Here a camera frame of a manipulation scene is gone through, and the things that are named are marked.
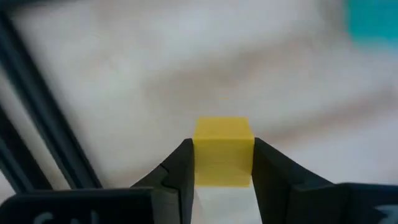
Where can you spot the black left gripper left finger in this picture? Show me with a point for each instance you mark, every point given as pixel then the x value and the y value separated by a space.
pixel 180 161

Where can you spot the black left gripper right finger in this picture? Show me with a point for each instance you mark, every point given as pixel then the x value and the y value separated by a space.
pixel 270 168

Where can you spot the yellow cube block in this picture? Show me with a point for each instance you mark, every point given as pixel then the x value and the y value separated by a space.
pixel 222 149

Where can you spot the teal plastic bin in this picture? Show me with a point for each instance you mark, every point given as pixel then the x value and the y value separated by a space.
pixel 373 18

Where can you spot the black frame rail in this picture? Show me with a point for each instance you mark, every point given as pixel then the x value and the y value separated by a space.
pixel 18 161
pixel 46 109

